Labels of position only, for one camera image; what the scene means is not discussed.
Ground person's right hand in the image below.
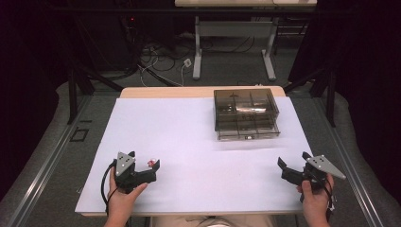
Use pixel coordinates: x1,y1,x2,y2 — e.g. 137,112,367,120
295,173,336,222

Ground aluminium floor rail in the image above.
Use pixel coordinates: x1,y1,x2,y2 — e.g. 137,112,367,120
313,96,385,227
5,94,93,227

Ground person's beige trousers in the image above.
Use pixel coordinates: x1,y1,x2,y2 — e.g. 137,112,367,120
150,214,279,227

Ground tangle of black floor cables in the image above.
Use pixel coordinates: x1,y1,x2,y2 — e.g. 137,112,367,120
119,34,257,79

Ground person's left hand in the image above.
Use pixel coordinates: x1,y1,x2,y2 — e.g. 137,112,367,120
107,168,148,221

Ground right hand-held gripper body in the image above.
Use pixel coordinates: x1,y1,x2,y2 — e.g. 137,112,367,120
299,154,347,194

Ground white floor cable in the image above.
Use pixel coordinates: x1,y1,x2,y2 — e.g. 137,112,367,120
138,56,190,88

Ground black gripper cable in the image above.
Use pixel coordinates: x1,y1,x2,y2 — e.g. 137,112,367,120
323,180,337,223
100,159,119,218

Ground smoky transparent plastic drawer box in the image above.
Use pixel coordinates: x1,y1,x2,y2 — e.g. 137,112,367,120
213,88,282,142

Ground white metal-framed desk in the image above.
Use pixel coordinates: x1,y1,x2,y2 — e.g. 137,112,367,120
174,0,318,82

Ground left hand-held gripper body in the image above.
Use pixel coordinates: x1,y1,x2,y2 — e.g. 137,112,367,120
113,151,138,195

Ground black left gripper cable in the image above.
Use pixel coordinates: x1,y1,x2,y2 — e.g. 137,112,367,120
100,159,119,218

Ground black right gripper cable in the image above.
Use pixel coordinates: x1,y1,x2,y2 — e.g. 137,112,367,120
323,180,337,223

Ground black metal stand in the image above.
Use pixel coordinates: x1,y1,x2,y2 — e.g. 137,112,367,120
66,64,125,126
282,66,338,129

